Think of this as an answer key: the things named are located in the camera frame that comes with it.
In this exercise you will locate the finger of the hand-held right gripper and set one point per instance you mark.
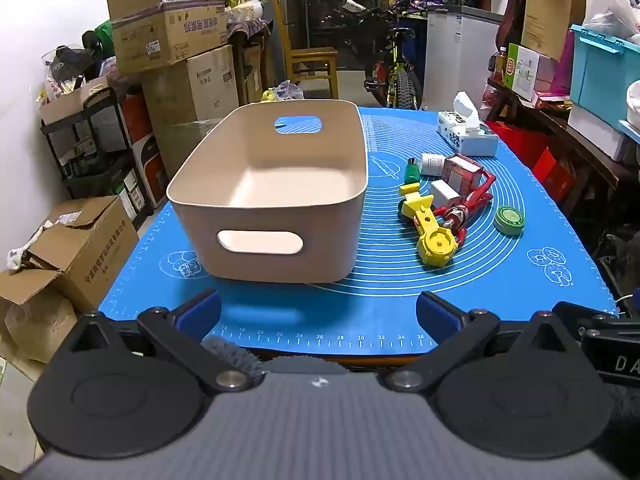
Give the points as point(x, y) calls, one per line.
point(595, 320)

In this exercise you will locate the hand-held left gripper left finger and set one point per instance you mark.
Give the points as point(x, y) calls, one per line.
point(197, 312)

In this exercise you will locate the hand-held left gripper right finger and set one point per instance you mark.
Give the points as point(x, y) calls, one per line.
point(440, 312)

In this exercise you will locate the yellow plastic toy launcher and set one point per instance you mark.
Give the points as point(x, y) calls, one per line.
point(437, 247)

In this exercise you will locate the red hero action figure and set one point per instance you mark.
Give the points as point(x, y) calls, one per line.
point(457, 220)

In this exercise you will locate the green round ointment tin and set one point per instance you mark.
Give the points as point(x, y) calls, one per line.
point(509, 220)

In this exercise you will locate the beige plastic storage bin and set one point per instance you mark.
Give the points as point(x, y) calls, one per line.
point(325, 240)

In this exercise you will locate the grey fuzzy clothing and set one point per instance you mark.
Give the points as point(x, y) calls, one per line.
point(235, 355)

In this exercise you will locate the blue silicone baking mat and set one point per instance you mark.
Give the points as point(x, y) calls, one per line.
point(500, 285)

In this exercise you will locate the white cube charger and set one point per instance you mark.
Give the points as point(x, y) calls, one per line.
point(444, 194)

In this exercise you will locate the torn cardboard box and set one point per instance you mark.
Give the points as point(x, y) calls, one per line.
point(95, 250)

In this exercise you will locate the small yellow block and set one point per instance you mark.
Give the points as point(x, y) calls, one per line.
point(409, 189)

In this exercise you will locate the red and white carton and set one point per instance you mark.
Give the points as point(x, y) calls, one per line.
point(462, 172)

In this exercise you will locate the green toy bottle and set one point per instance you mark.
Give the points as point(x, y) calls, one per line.
point(412, 172)

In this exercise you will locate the small white bottle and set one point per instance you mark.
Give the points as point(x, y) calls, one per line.
point(431, 165)

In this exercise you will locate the brown burlap sack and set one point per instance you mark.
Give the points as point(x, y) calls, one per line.
point(40, 330)

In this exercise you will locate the red and black appliance box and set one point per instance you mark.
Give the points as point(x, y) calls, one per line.
point(150, 160)

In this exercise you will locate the dark wooden side table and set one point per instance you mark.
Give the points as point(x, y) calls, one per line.
point(585, 155)

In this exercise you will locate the black rolling cart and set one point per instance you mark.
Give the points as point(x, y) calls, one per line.
point(95, 180)

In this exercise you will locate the white tissue pack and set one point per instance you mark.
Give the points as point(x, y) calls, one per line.
point(470, 140)

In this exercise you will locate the red bag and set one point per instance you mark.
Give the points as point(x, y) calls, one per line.
point(525, 150)

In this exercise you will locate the white rag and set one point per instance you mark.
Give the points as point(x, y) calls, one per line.
point(20, 255)

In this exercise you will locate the tall printed cardboard box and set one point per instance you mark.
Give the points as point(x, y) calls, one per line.
point(195, 90)

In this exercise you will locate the yellow plastic jug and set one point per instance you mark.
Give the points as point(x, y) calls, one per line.
point(268, 96)

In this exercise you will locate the yellow green bicycle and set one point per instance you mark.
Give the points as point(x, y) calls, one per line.
point(400, 80)

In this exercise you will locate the clear plastic bag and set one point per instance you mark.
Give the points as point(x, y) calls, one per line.
point(290, 91)

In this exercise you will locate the light blue storage crate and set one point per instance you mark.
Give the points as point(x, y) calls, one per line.
point(600, 75)

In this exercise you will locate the brown paper bag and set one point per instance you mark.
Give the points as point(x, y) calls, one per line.
point(65, 102)

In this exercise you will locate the green and white box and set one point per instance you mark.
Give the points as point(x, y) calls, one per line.
point(525, 72)

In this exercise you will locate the white chest freezer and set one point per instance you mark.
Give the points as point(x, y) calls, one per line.
point(455, 50)

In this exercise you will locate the wooden chair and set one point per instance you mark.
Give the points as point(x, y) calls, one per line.
point(310, 57)

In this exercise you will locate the open taped cardboard box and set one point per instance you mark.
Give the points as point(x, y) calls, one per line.
point(165, 35)

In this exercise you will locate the upright brown cardboard box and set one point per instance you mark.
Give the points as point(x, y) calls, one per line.
point(550, 10)

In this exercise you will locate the white plastic bag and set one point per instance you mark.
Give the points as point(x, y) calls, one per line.
point(607, 5)

